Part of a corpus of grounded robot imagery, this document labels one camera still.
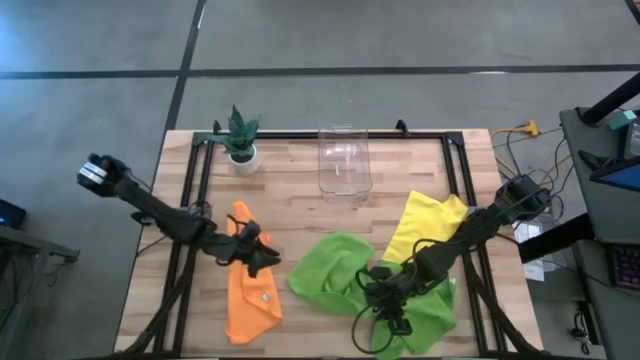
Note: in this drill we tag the clear plastic bin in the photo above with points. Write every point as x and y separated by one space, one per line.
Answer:
345 165

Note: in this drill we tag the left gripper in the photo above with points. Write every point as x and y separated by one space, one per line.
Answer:
240 252

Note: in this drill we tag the snake plant in white pot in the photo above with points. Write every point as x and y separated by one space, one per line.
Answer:
243 150

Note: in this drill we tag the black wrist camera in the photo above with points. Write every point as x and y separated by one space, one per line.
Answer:
250 233
381 276

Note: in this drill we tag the blue-lit black device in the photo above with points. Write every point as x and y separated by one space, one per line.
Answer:
11 215

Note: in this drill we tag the black metal bar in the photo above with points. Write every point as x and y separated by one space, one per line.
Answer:
550 240

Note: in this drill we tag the black table clamp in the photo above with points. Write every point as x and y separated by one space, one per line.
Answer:
147 217

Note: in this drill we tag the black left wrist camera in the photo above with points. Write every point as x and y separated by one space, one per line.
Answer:
250 233

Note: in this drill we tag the black pole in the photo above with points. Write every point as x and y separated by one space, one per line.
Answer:
615 100

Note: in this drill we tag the black aluminium rig frame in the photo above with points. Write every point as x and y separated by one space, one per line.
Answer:
199 137

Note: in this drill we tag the orange microfiber towel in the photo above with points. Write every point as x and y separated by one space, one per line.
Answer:
250 305

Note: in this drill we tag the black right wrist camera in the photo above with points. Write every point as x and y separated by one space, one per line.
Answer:
381 276

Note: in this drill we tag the teal box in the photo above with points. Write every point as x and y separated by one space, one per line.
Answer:
622 120

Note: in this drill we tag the laptop with blue screen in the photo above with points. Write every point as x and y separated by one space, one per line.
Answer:
625 177

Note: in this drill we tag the white paper sheet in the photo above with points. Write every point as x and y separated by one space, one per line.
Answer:
532 235

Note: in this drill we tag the yellow microfiber towel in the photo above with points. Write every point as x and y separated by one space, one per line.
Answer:
425 220

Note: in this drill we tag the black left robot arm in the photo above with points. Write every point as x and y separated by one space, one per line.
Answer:
150 207

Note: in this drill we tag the black backlit keyboard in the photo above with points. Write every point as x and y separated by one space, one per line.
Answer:
627 267

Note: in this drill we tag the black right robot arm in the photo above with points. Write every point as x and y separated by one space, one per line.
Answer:
480 225

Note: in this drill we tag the dark metal side table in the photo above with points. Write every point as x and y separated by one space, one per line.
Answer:
30 245

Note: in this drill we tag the grey desk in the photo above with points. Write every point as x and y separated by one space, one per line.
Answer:
610 220

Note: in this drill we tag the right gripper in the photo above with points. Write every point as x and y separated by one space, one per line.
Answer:
395 295

